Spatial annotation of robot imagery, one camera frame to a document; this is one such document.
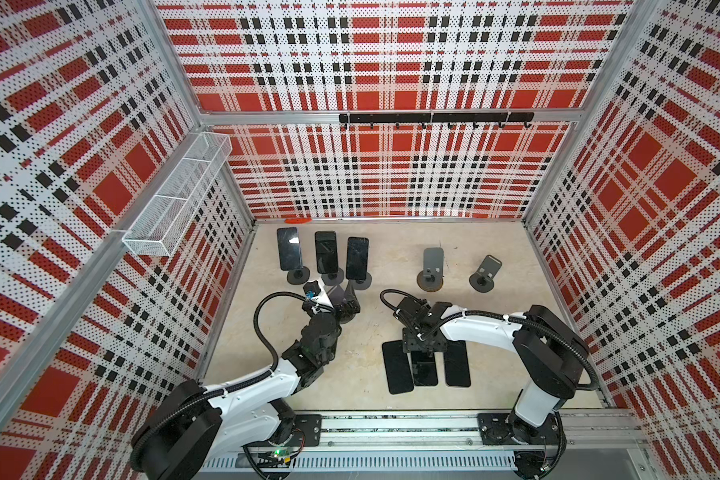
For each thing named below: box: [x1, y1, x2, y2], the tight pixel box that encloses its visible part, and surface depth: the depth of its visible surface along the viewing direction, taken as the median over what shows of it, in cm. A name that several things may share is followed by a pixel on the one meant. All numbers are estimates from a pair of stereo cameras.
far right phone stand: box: [469, 254, 503, 293], surface depth 100 cm
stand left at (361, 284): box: [349, 272, 372, 290], surface depth 103 cm
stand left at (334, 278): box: [321, 267, 344, 286], surface depth 107 cm
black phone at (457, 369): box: [444, 340, 471, 388], surface depth 86 cm
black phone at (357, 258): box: [346, 236, 369, 280], surface depth 98 cm
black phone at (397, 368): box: [382, 340, 414, 395], surface depth 84 cm
